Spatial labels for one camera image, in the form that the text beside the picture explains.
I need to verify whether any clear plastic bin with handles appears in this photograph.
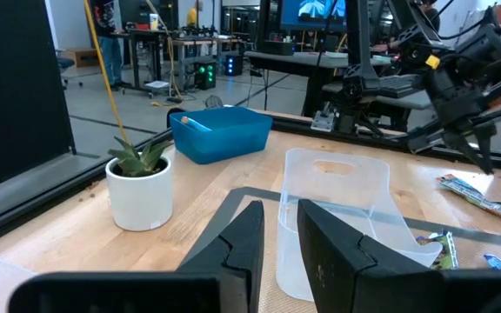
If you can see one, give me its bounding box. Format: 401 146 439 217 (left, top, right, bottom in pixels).
275 147 444 302

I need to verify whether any computer tower with green lights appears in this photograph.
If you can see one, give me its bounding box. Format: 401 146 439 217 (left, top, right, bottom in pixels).
193 60 217 91

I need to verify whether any succulent in white pot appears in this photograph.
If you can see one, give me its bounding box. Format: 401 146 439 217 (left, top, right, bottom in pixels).
104 137 175 232

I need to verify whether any yellow cable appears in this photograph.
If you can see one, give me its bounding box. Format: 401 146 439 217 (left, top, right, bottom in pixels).
83 0 130 144

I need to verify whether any dark blue granola bar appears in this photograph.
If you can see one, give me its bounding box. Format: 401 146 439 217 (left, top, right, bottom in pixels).
415 230 459 270

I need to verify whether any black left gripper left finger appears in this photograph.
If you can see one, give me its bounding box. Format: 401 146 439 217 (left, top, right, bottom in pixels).
176 199 266 313

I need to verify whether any grey desk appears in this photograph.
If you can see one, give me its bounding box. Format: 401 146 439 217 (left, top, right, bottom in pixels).
244 50 393 118

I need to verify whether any white and blue granola bar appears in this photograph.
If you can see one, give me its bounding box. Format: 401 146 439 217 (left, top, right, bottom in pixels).
436 173 501 222

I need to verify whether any computer monitor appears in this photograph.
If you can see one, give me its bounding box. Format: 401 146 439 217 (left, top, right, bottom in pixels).
279 0 348 32

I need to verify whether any person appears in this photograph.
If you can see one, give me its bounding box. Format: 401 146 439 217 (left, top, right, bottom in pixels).
89 0 126 88

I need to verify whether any cardboard box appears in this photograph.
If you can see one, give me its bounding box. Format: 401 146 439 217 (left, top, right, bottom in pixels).
61 47 102 69

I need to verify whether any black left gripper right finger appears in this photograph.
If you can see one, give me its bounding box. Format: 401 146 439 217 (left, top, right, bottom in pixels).
297 198 447 313

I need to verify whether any computer tower with blue lights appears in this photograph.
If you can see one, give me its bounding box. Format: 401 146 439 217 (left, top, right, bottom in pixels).
224 54 244 77

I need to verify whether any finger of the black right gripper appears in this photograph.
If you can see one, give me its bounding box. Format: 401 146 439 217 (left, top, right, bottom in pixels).
474 123 498 175
442 130 484 169

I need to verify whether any blue plastic bin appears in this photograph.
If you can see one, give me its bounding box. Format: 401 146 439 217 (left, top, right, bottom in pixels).
169 106 274 165

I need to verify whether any black standing panel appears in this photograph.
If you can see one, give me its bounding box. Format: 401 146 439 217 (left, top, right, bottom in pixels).
0 0 77 196

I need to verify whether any grey-bordered silicone baking mat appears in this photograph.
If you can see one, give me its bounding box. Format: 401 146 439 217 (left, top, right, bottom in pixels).
180 186 501 313

